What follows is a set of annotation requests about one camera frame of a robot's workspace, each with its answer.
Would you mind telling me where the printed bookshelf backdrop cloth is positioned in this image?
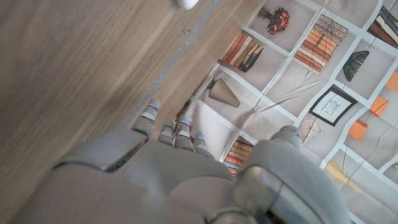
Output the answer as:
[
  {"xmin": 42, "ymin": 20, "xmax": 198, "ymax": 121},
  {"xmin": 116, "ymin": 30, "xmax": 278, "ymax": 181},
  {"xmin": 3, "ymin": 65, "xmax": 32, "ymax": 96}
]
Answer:
[{"xmin": 174, "ymin": 0, "xmax": 398, "ymax": 224}]

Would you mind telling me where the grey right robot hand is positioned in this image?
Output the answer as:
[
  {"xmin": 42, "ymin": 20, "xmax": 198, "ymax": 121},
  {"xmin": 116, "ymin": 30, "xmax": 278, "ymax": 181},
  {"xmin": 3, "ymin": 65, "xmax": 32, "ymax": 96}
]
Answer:
[{"xmin": 9, "ymin": 98, "xmax": 352, "ymax": 224}]

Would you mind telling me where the white airpods case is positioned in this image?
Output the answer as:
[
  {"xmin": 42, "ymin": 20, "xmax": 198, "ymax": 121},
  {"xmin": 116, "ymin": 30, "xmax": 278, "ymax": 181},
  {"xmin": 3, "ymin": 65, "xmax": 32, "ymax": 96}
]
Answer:
[{"xmin": 177, "ymin": 0, "xmax": 200, "ymax": 11}]

